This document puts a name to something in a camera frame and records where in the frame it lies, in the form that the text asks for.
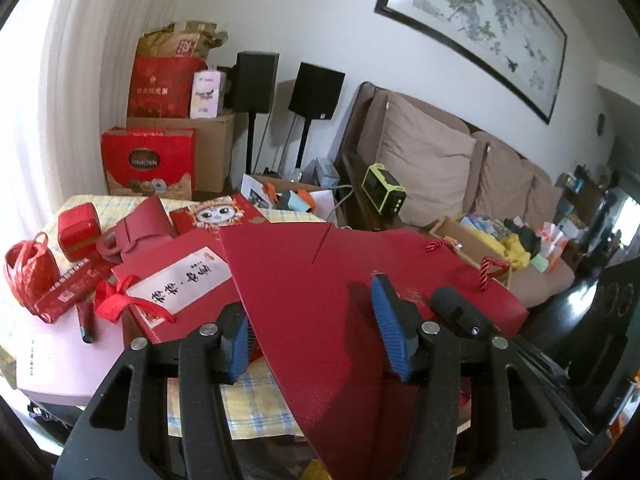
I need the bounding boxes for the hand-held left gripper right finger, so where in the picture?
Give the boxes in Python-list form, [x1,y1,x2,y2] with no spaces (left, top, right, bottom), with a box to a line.
[370,272,583,480]

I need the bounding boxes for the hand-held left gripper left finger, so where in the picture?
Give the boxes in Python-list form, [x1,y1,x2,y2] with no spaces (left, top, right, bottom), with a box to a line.
[52,302,258,480]

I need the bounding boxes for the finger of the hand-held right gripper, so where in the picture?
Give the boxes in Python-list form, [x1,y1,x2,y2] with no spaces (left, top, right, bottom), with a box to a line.
[431,286,501,341]

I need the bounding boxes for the red gift box white label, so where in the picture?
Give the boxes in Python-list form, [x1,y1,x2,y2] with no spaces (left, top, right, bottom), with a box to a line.
[95,232,261,346]

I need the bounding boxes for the dark red paper bag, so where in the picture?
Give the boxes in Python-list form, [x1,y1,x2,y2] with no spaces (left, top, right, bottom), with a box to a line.
[219,220,531,480]

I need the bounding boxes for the red leather handbag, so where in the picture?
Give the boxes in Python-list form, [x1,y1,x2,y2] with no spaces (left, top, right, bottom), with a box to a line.
[96,195,181,263]

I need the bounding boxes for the long narrow red box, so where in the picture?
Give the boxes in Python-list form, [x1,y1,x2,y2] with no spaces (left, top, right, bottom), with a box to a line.
[34,257,118,324]

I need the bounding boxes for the shallow cardboard tray box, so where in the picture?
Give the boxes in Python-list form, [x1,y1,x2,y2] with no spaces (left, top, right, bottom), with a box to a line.
[430,216,511,286]

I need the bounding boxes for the yellow plaid tablecloth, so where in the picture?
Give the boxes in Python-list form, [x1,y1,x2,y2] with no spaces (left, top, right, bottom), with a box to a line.
[0,192,341,441]

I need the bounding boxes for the yellow cloth bag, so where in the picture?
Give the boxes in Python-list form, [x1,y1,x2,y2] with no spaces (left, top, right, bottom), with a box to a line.
[500,232,531,268]

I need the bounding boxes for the pile of colourful packets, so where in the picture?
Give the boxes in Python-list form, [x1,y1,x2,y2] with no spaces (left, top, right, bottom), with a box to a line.
[455,212,506,241]

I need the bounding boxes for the brown sofa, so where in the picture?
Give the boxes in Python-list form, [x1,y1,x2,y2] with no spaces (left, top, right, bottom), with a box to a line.
[334,81,576,311]

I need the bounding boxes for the black bag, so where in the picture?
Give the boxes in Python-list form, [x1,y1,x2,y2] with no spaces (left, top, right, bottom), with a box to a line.
[502,217,543,256]

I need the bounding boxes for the white orange paper bags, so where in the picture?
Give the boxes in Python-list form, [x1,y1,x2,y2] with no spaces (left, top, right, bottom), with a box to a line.
[537,220,588,271]

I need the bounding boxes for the red cartoon print gift bag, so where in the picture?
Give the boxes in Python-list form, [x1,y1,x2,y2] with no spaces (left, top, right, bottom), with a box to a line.
[170,194,271,233]

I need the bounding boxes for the green black portable speaker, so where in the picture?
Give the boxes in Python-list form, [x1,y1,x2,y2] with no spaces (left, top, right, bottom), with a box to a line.
[361,163,408,217]

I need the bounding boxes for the cluttered open cardboard box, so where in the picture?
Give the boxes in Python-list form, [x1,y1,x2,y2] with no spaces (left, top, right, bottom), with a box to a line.
[240,174,341,221]

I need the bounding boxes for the large beige sofa cushion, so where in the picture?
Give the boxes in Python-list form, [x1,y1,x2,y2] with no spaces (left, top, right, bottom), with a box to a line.
[375,92,478,226]

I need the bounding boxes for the dark red tube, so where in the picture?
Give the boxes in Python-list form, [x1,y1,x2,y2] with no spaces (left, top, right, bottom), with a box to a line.
[76,297,98,345]

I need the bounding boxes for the cluttered wooden shelf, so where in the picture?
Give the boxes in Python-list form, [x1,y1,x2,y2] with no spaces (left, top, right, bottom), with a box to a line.
[555,160,621,231]

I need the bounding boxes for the large closed cardboard box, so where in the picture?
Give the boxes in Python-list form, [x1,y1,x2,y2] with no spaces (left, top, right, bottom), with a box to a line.
[126,112,236,196]

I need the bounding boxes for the small red box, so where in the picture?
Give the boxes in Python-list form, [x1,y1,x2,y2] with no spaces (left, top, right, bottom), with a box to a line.
[56,202,103,263]

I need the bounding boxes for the red cookie gift box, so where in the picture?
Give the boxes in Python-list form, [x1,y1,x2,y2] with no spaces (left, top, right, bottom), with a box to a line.
[101,126,197,201]

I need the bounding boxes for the small white pink box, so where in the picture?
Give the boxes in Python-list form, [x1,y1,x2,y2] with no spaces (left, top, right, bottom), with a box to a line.
[189,70,227,120]

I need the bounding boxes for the black speaker on stand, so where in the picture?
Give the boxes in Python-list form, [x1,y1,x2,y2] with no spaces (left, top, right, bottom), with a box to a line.
[280,62,346,173]
[231,51,280,176]

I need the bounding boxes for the red box with gold bag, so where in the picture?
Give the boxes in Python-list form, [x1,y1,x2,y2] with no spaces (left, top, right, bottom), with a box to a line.
[127,56,207,120]

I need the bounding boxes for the white sheer curtain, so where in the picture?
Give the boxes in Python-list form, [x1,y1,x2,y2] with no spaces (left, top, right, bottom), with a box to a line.
[0,0,151,241]

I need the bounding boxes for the framed ink painting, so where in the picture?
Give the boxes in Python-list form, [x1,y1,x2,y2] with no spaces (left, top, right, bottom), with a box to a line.
[375,0,568,125]

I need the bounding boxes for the crumpled brown paper bag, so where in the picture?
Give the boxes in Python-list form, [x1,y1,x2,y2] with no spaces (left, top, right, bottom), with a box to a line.
[137,20,228,61]

